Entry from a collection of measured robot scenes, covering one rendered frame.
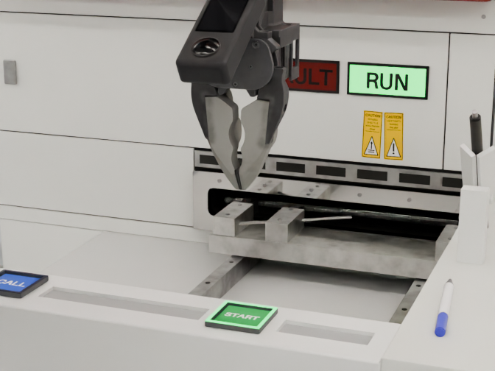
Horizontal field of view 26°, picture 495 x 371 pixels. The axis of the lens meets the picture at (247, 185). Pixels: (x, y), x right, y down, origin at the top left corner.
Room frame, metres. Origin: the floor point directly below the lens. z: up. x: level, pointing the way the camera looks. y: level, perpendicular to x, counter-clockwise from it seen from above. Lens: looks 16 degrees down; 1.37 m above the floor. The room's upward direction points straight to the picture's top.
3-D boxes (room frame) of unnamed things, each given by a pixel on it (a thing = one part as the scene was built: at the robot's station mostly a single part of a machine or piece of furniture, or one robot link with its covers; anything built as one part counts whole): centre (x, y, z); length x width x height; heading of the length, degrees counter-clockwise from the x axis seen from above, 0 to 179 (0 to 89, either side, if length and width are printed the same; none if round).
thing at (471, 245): (1.15, -0.26, 1.03); 0.06 x 0.04 x 0.13; 160
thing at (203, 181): (1.54, -0.12, 0.89); 0.44 x 0.02 x 0.10; 70
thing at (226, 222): (1.51, 0.02, 0.89); 0.08 x 0.03 x 0.03; 160
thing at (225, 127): (0.99, 0.01, 1.14); 0.06 x 0.03 x 0.09; 160
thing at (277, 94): (0.96, -0.01, 1.19); 0.05 x 0.02 x 0.09; 70
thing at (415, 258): (1.45, -0.13, 0.87); 0.36 x 0.08 x 0.03; 70
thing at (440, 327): (0.99, -0.20, 0.97); 0.14 x 0.01 x 0.01; 166
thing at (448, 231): (1.40, -0.28, 0.89); 0.08 x 0.03 x 0.03; 160
